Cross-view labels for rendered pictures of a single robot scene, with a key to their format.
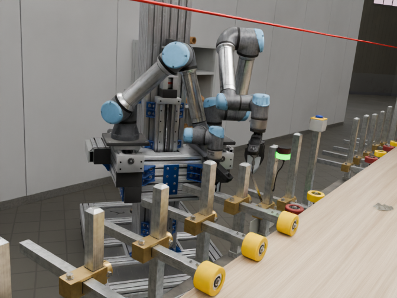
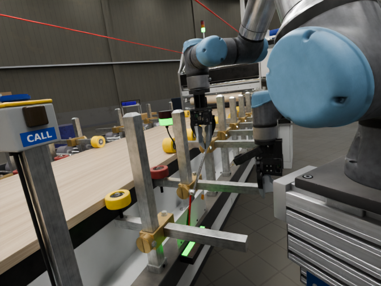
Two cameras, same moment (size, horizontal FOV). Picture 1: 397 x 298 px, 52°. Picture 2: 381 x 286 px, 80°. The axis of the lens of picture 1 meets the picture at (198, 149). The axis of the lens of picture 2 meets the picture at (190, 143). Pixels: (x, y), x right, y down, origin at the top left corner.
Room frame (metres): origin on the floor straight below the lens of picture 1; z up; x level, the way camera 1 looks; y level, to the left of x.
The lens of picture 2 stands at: (2.57, -0.44, 1.21)
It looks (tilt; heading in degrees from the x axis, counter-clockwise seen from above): 13 degrees down; 170
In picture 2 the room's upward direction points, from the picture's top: 7 degrees counter-clockwise
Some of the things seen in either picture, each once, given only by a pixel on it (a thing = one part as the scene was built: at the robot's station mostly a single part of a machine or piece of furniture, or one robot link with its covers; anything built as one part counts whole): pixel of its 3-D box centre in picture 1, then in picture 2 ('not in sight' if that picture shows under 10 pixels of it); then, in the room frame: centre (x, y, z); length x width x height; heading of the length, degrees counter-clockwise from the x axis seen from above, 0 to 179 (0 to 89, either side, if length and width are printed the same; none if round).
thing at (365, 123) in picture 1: (361, 146); not in sight; (2.97, -1.22, 0.91); 0.04 x 0.04 x 0.48; 54
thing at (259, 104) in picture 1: (260, 106); (196, 58); (1.81, -0.26, 1.31); 0.09 x 0.08 x 0.11; 7
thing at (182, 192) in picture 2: (264, 209); (189, 185); (1.74, -0.33, 0.85); 0.14 x 0.06 x 0.05; 144
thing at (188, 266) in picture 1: (145, 245); (238, 125); (1.13, 0.14, 0.95); 0.50 x 0.04 x 0.04; 54
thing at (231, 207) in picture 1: (238, 203); (209, 144); (1.54, -0.18, 0.95); 0.14 x 0.06 x 0.05; 144
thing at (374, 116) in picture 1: (370, 143); not in sight; (3.17, -1.36, 0.89); 0.04 x 0.04 x 0.48; 54
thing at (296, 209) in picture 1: (292, 218); (160, 179); (1.64, -0.43, 0.85); 0.08 x 0.08 x 0.11
